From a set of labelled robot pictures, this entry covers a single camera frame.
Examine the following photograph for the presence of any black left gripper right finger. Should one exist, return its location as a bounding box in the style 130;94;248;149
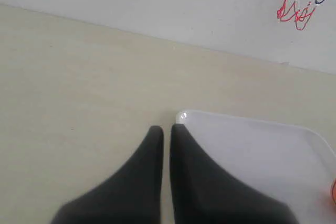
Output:
170;124;298;223

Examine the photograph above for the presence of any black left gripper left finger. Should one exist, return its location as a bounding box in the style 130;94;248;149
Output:
52;126;164;223

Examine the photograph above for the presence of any small orange basketball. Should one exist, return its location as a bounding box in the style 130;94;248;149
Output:
331;180;336;205

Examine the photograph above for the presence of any white plastic tray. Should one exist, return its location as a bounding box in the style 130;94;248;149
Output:
176;110;335;223

